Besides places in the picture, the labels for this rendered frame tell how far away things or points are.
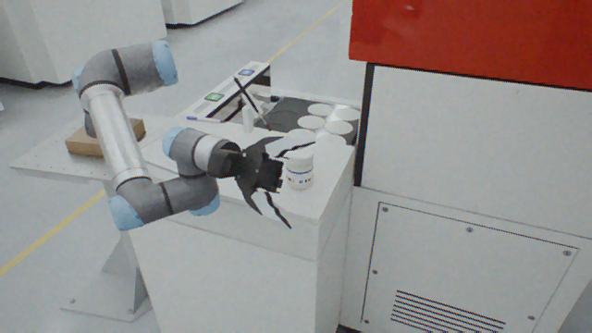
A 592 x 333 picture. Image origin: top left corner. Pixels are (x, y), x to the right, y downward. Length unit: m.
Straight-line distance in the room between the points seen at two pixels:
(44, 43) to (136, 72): 3.27
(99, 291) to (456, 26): 1.88
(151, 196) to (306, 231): 0.37
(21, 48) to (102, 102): 3.47
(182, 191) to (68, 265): 1.62
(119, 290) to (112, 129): 1.31
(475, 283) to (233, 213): 0.84
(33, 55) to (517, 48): 4.10
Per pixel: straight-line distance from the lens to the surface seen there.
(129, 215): 0.85
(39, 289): 2.37
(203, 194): 0.87
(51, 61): 4.38
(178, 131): 0.85
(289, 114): 1.52
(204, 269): 1.28
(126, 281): 2.20
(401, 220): 1.33
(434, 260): 1.42
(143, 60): 1.09
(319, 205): 0.97
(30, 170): 1.62
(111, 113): 1.00
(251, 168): 0.70
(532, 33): 1.05
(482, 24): 1.04
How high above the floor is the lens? 1.59
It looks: 35 degrees down
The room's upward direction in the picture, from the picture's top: straight up
